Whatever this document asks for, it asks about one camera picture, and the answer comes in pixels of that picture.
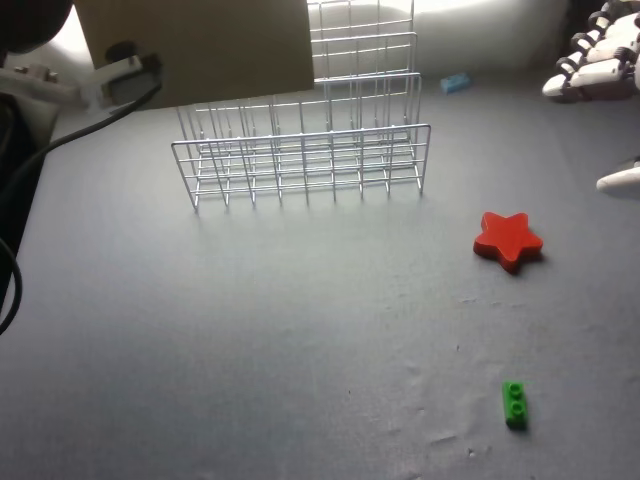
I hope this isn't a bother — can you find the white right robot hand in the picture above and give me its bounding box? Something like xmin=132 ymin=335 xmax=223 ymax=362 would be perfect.
xmin=542 ymin=0 xmax=640 ymax=201

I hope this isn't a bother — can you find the beige book with black characters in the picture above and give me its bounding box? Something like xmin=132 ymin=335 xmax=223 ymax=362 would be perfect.
xmin=72 ymin=0 xmax=316 ymax=109

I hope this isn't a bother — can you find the white backdrop sheet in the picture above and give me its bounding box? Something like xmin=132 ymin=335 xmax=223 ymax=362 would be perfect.
xmin=49 ymin=0 xmax=640 ymax=109

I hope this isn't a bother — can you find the blue toy brick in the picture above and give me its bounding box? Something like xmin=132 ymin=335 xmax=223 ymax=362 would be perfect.
xmin=439 ymin=72 xmax=474 ymax=95

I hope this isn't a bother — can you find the red star block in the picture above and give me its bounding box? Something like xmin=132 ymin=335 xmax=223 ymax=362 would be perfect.
xmin=473 ymin=211 xmax=545 ymax=276

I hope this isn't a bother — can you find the green toy brick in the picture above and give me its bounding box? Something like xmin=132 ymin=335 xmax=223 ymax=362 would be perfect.
xmin=502 ymin=380 xmax=531 ymax=431

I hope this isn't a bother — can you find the grey table cloth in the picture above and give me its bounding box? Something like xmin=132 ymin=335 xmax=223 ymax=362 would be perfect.
xmin=0 ymin=64 xmax=640 ymax=480

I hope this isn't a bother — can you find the silver wire rack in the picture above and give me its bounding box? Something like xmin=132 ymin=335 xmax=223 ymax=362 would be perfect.
xmin=170 ymin=0 xmax=432 ymax=214

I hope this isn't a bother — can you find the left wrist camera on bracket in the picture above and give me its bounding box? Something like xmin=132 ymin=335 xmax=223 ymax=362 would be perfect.
xmin=0 ymin=40 xmax=165 ymax=110

